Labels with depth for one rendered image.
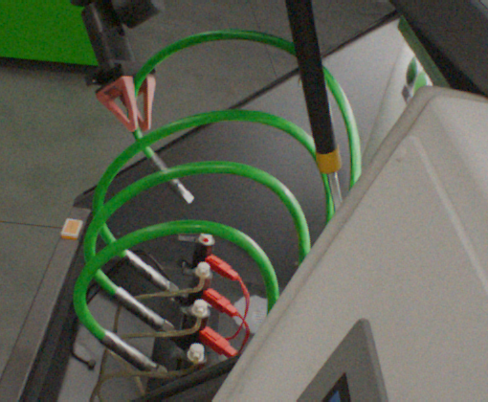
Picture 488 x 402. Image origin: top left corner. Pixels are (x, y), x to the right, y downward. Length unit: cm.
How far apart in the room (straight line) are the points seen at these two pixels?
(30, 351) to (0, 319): 144
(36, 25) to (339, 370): 398
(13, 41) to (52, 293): 330
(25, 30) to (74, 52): 31
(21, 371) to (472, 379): 78
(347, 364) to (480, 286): 11
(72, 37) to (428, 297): 403
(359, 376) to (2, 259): 241
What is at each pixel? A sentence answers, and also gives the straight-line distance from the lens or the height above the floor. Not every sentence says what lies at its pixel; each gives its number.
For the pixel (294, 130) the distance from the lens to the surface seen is 80.
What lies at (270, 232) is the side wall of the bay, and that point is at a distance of 135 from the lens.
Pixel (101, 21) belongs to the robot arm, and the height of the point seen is 137.
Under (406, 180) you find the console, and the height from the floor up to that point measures 151.
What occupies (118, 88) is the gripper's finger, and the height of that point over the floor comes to 130.
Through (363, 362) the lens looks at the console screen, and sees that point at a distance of 40.
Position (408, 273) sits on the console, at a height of 148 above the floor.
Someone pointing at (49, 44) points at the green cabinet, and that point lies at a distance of 434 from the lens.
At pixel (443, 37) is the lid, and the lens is 47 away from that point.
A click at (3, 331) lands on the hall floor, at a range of 244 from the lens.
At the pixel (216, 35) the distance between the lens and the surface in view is 94.
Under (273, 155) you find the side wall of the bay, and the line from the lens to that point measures 126.
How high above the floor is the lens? 170
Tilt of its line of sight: 33 degrees down
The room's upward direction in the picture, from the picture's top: 11 degrees clockwise
